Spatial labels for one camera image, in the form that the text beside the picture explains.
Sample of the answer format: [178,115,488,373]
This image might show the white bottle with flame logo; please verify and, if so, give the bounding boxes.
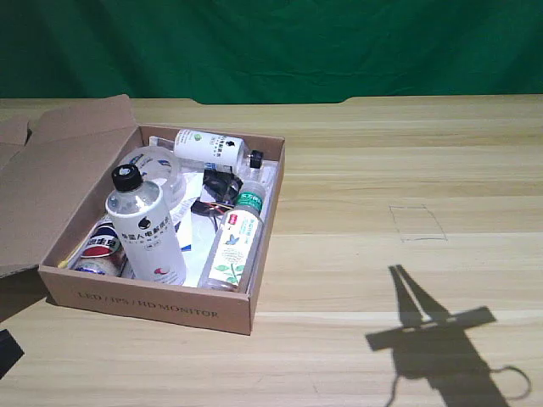
[104,164,188,287]

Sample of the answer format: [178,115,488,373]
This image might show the clear bottle with green cap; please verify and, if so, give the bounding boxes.
[197,179,267,293]

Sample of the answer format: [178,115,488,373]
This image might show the white bottle with green sticker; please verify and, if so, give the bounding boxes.
[173,127,266,170]

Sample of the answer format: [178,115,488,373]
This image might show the brown cardboard box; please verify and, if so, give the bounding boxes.
[0,93,287,337]

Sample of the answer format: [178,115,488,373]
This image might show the clear tape roll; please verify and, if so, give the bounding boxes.
[114,145,189,211]

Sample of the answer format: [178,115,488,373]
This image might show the green backdrop cloth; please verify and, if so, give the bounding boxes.
[0,0,543,105]

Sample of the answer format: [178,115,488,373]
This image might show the blue red drink can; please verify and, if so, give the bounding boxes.
[72,219,129,278]

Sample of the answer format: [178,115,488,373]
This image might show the yellow stick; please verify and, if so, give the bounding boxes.
[57,249,82,270]

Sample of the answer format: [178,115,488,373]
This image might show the black angular object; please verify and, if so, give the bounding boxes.
[0,329,25,380]

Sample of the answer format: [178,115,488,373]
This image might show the black fan with wires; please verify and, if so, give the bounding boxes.
[202,168,244,201]

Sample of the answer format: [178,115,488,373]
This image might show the black part with coloured wires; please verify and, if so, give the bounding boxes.
[190,199,234,232]

